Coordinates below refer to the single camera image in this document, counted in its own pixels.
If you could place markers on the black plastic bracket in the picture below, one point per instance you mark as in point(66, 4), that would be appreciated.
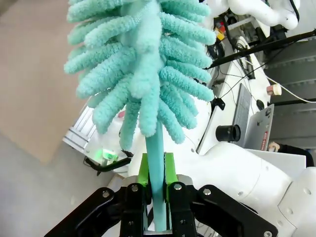
point(219, 103)

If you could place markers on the black computer mouse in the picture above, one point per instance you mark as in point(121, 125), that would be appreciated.
point(260, 105)

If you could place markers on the aluminium profile frame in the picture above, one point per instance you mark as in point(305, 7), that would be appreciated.
point(79, 128)

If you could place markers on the black metal pole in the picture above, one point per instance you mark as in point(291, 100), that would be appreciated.
point(271, 46)

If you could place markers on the yellow emergency stop box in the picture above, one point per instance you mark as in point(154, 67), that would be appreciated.
point(220, 33)

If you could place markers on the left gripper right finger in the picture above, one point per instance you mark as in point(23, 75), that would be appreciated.
point(182, 209)

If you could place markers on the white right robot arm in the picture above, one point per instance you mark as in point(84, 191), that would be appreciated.
point(259, 12)

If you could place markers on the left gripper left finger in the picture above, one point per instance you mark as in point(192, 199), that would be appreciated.
point(133, 209)

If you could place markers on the white office desk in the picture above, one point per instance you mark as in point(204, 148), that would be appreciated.
point(222, 86)

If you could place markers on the grey computer keyboard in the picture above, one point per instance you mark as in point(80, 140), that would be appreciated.
point(242, 106)

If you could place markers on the teal chenille duster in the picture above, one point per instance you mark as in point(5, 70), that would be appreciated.
point(148, 74)

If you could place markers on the green lit small device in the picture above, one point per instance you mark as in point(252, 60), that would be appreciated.
point(107, 155)

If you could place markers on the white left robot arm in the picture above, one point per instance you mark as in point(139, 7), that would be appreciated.
point(234, 168)

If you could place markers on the silver laptop with stickers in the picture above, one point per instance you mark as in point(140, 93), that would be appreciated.
point(260, 128)

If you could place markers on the black cylindrical lens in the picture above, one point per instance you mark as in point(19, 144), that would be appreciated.
point(228, 133)

